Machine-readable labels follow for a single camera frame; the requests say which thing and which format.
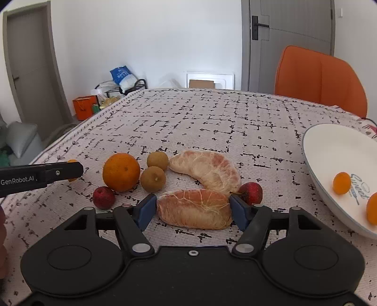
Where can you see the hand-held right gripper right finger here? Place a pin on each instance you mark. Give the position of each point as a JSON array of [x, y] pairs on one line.
[[239, 212]]

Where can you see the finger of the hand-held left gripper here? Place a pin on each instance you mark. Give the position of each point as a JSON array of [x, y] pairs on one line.
[[63, 172]]

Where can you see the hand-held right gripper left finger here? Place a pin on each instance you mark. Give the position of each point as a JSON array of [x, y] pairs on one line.
[[146, 210]]

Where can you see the small orange kumquat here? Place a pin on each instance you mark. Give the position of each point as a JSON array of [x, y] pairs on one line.
[[372, 209], [341, 183], [72, 179]]

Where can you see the straight peeled pomelo segment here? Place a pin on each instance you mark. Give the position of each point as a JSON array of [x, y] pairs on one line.
[[194, 213]]

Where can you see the curved peeled pomelo segment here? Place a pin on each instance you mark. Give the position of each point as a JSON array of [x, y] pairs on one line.
[[207, 170]]

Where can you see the white ceramic plate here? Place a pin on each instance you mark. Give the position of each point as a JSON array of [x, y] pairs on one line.
[[330, 153]]

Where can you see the person's left hand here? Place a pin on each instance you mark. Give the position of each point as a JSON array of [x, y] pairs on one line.
[[1, 235]]

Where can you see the small red hawthorn fruit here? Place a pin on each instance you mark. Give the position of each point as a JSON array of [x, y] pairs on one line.
[[103, 197], [252, 192]]

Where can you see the green cloth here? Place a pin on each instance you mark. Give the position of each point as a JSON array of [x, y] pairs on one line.
[[4, 159]]

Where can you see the grey sofa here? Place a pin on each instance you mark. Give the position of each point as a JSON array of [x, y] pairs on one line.
[[26, 153]]

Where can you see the brown longan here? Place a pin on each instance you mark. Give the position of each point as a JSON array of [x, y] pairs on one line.
[[157, 160], [153, 179]]

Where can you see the grey sofa cushion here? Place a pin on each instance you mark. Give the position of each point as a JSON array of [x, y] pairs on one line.
[[22, 136]]

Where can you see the large orange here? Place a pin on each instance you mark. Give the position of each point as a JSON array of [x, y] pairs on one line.
[[121, 172]]

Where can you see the orange paper bag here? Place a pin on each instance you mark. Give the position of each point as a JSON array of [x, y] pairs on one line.
[[84, 107]]

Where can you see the small green bag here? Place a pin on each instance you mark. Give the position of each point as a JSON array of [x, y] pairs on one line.
[[96, 109]]

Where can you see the yellow slippers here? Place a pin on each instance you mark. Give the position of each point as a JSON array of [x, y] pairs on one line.
[[108, 101]]

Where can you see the patterned white tablecloth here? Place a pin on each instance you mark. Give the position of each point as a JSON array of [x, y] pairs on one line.
[[221, 123]]

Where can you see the plain grey door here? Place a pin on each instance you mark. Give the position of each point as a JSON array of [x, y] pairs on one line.
[[32, 73]]

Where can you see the blue and white plastic bag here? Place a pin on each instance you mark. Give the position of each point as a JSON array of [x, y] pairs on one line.
[[122, 76]]

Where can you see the black metal rack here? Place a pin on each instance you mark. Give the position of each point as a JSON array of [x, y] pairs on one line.
[[138, 85]]

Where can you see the white foam board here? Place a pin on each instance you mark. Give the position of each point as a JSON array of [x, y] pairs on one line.
[[226, 79]]

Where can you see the brown cardboard sheet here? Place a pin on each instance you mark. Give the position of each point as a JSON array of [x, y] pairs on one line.
[[201, 84]]

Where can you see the orange chair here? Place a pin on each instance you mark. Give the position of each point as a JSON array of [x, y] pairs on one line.
[[318, 76]]

